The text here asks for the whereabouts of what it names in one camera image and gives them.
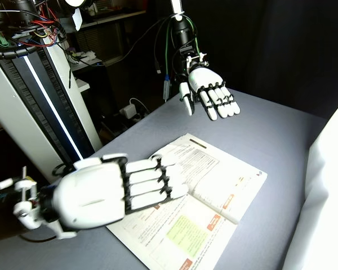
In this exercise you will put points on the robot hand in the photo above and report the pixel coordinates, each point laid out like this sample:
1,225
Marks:
93,191
204,80

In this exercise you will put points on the grey plug with blue collar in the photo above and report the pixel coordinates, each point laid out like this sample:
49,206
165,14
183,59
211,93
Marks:
166,87

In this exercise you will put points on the white power adapter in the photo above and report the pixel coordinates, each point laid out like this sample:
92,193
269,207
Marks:
128,111

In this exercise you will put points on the black backdrop curtain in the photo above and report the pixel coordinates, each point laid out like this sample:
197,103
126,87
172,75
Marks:
284,42

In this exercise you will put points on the grey tablecloth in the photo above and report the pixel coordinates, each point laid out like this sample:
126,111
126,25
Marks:
270,140

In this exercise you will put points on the open printed book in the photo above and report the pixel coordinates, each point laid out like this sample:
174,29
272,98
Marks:
228,180

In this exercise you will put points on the background shelf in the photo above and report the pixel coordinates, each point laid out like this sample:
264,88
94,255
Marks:
110,18

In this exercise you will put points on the white column with black strips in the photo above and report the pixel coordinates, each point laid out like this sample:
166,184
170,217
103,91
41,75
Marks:
5,112

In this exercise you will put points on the white paper tag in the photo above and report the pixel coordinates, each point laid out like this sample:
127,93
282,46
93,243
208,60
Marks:
77,19

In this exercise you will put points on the black corrugated conduit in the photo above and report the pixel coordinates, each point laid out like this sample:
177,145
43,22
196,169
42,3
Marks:
11,53

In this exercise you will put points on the white backdrop cloth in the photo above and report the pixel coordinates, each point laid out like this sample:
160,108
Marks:
332,182

